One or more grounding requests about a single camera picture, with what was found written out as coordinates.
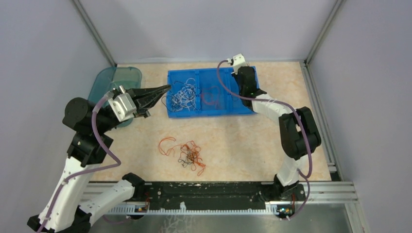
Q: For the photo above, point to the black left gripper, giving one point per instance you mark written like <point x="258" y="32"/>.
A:
<point x="146" y="98"/>

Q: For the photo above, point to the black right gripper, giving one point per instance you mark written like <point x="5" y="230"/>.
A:
<point x="235" y="76"/>

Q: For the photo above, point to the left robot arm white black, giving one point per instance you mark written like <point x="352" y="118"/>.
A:
<point x="89" y="152"/>

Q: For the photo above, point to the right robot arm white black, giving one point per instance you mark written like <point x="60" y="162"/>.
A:
<point x="299" y="134"/>

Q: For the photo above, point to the teal translucent plastic tray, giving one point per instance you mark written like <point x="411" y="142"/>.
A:
<point x="112" y="77"/>

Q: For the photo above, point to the blue three-compartment plastic bin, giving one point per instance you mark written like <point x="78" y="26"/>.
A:
<point x="198" y="93"/>

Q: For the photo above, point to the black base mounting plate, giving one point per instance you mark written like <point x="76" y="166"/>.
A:
<point x="212" y="196"/>

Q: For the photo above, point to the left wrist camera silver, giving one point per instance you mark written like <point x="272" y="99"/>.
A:
<point x="122" y="104"/>

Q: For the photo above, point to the aluminium frame rail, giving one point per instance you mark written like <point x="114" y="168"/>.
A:
<point x="355" y="214"/>

